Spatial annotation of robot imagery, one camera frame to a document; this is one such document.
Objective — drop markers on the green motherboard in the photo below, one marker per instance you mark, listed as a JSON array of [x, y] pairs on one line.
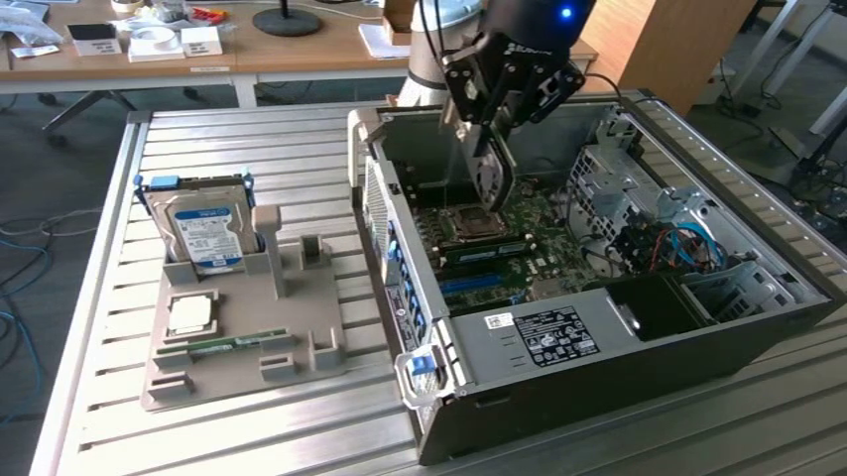
[[557, 233]]

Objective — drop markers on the metal disk bay cage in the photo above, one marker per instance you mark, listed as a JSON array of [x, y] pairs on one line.
[[616, 198]]

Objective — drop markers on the white label card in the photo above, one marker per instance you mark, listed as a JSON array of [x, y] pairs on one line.
[[34, 51]]

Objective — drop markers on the brown cardboard box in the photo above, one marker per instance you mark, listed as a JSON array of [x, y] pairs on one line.
[[396, 25]]

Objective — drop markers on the CPU socket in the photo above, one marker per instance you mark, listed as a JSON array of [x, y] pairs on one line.
[[473, 225]]

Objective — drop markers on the white table frame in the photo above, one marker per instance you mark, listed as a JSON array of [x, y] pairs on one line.
[[830, 111]]

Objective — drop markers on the open black PC case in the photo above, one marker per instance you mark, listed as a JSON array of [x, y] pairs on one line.
[[596, 387]]

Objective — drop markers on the grey power supply unit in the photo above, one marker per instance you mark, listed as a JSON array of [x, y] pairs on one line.
[[484, 347]]

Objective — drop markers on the green RAM stick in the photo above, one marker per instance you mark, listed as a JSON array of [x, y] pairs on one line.
[[220, 344]]

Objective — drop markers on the flat white box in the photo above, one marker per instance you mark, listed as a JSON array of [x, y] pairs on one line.
[[155, 54]]

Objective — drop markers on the office chair base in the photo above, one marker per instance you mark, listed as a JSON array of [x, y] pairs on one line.
[[79, 106]]

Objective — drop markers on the clear plastic bag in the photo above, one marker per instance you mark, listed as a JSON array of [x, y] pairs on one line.
[[27, 25]]

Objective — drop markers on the white box with black top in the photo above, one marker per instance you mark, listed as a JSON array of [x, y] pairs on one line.
[[95, 39]]

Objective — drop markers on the white cube box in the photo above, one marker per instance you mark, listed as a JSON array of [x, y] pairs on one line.
[[201, 42]]

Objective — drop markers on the RAM stick with white label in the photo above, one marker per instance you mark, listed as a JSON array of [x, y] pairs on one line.
[[484, 254]]

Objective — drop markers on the wooden desk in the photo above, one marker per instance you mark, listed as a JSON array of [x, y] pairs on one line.
[[298, 54]]

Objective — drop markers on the blue expansion slot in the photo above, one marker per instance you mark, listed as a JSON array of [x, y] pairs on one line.
[[470, 285]]

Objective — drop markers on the silver CPU chip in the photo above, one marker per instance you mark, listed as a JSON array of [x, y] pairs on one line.
[[191, 315]]

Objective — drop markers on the grey parts rack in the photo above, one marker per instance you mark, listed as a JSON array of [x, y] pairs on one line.
[[252, 367]]

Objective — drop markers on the black round lamp base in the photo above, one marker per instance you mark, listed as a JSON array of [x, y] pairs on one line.
[[288, 22]]

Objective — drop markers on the white tape roll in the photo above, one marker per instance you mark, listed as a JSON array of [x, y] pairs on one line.
[[154, 35]]

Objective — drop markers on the black graphics card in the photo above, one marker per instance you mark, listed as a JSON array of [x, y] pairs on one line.
[[496, 183]]

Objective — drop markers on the orange small item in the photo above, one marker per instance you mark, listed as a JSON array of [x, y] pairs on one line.
[[212, 16]]

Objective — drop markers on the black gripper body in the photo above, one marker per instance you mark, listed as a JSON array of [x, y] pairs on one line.
[[537, 30]]

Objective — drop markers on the white paper stack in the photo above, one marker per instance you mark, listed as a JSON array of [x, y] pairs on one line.
[[378, 44]]

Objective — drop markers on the hard disk in blue caddy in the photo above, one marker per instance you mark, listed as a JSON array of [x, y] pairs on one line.
[[202, 233]]

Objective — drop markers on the beige tape roll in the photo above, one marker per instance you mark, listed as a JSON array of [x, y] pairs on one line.
[[126, 5]]

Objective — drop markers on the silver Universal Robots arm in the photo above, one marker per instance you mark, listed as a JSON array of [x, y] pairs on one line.
[[424, 86]]

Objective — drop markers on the wooden cabinet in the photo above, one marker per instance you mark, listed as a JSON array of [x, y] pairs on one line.
[[662, 49]]

